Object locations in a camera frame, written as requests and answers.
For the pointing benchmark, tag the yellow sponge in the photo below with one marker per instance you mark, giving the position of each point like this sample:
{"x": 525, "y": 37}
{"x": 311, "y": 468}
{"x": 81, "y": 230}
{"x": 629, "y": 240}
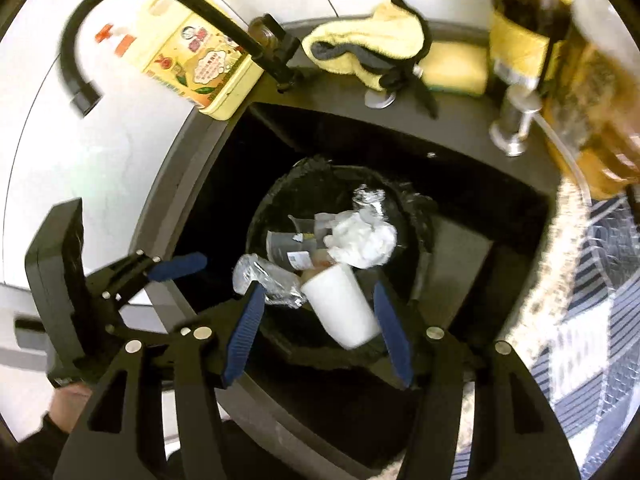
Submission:
{"x": 455, "y": 70}

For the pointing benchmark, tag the blue patchwork tablecloth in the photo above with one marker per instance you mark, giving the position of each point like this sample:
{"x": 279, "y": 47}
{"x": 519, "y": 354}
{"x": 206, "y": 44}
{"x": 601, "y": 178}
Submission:
{"x": 590, "y": 320}

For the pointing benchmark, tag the clear plastic scrap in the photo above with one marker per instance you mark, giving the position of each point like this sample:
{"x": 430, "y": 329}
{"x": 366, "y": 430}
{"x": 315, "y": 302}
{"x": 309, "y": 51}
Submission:
{"x": 369, "y": 200}

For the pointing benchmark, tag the black sink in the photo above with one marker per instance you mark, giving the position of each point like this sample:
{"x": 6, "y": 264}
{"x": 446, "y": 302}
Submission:
{"x": 475, "y": 200}

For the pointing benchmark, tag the steel soap dispenser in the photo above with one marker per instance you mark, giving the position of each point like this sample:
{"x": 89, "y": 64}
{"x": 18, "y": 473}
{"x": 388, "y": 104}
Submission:
{"x": 515, "y": 120}

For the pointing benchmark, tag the white paper cup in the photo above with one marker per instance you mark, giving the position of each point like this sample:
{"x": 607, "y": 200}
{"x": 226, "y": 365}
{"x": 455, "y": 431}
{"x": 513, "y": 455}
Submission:
{"x": 340, "y": 305}

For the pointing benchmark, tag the crumpled white tissue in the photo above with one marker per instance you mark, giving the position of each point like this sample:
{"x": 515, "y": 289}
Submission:
{"x": 362, "y": 240}

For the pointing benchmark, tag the yellow cloth dark trim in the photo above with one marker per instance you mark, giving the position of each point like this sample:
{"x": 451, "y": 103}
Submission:
{"x": 365, "y": 35}

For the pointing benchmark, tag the amber oil bottle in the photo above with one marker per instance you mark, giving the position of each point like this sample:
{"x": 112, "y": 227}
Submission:
{"x": 600, "y": 125}

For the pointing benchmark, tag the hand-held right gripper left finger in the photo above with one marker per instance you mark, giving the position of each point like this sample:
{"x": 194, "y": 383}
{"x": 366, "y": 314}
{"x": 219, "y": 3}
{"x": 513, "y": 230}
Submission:
{"x": 245, "y": 330}

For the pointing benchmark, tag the metal sink plug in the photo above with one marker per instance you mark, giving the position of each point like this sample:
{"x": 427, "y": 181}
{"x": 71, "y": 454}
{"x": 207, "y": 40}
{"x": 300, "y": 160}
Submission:
{"x": 380, "y": 100}

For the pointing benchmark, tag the black trash bin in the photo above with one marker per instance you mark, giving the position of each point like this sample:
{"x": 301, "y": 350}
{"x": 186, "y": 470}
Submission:
{"x": 280, "y": 195}

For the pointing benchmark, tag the crumpled clear plastic wrap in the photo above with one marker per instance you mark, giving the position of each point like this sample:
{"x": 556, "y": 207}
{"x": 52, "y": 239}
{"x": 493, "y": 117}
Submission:
{"x": 265, "y": 280}

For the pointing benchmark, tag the yellow dish soap bottle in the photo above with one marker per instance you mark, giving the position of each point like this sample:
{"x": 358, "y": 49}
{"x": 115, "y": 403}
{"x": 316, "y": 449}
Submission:
{"x": 200, "y": 55}

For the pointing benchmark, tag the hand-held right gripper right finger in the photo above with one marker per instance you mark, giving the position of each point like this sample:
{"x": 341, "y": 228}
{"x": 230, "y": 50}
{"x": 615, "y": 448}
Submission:
{"x": 395, "y": 340}

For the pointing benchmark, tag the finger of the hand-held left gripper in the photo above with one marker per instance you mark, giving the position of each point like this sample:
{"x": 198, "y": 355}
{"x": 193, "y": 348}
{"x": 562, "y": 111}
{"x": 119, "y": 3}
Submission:
{"x": 155, "y": 340}
{"x": 180, "y": 266}

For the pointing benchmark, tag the clear plastic tube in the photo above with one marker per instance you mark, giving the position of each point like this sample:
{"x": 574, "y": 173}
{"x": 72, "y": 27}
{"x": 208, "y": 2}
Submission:
{"x": 565, "y": 150}

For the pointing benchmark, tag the grey cup white label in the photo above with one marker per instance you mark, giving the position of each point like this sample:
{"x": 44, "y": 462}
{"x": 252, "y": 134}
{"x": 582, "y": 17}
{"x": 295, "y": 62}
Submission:
{"x": 287, "y": 247}

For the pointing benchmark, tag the person's left forearm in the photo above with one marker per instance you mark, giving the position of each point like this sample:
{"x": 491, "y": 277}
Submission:
{"x": 40, "y": 450}

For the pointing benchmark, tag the person's left hand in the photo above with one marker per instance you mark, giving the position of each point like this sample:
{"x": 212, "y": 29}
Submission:
{"x": 67, "y": 400}

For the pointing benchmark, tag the dark bottle yellow label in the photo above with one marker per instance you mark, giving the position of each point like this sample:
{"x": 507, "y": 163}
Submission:
{"x": 530, "y": 20}

